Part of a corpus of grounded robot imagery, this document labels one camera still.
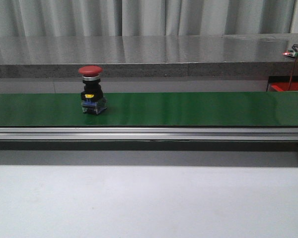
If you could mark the red mushroom push button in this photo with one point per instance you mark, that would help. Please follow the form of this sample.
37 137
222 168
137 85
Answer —
92 98

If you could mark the green conveyor belt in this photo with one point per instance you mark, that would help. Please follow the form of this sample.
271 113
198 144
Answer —
154 109

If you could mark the grey stone counter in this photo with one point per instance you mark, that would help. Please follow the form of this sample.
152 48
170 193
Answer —
148 56

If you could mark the red plastic bin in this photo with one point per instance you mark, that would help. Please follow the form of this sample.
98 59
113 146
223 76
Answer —
282 86

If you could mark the small green circuit board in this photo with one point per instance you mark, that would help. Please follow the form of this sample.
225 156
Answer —
293 52

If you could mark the grey curtain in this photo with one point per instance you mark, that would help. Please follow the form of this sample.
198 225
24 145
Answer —
143 17

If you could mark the aluminium conveyor frame rail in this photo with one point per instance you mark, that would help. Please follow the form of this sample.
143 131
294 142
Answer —
151 133

